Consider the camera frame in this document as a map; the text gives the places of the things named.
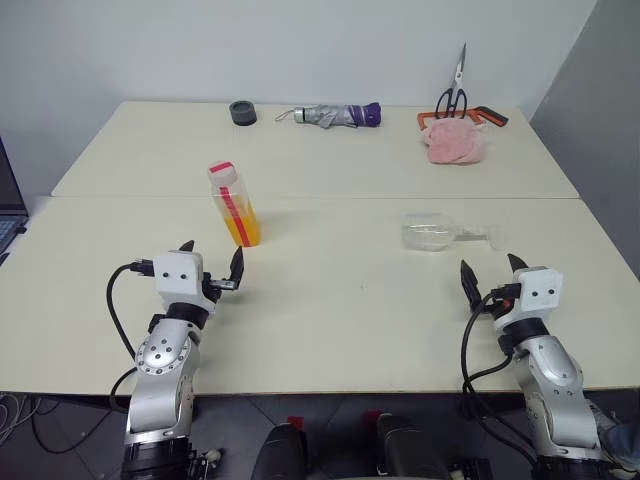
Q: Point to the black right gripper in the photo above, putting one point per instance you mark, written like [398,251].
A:
[502,295]

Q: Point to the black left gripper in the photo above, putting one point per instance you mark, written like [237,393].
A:
[207,287]

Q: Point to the orange juice plastic bottle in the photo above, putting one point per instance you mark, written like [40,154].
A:
[245,230]

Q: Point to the clear wine glass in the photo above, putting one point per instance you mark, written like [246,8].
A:
[425,235]

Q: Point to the white bottle cap red tape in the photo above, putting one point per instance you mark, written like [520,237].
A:
[222,172]

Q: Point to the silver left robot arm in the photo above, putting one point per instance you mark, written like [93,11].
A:
[160,360]

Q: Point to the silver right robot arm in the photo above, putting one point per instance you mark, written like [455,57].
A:
[555,380]

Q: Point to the pink towel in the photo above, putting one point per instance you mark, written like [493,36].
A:
[452,142]

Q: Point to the folded silver purple umbrella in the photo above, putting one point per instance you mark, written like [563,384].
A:
[340,115]

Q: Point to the dark rounded shape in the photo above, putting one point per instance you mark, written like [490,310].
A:
[407,450]
[280,450]

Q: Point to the dark laptop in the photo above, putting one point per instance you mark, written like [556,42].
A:
[7,200]

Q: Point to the grey blue shoe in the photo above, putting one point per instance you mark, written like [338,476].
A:
[622,445]

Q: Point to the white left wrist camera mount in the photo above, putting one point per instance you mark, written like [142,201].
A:
[177,275]

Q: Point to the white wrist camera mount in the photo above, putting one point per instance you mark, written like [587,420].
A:
[542,295]
[177,275]

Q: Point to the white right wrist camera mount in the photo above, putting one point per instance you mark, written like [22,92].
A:
[542,295]

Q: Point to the orange black frame tool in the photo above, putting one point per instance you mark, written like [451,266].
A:
[492,116]

